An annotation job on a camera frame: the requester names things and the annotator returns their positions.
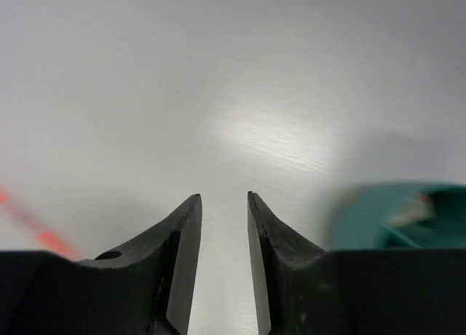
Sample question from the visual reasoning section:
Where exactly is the grey marker orange tip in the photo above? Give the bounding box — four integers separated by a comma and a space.
388, 194, 434, 228

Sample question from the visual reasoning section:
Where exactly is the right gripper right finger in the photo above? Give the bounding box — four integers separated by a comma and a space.
248, 192, 465, 334

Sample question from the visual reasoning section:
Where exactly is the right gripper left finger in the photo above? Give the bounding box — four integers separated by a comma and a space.
1, 194, 202, 334

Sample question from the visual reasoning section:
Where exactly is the teal round pen holder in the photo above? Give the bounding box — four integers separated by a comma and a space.
330, 181, 465, 250

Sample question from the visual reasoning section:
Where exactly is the thin orange pen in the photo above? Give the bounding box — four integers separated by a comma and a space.
1, 190, 81, 261

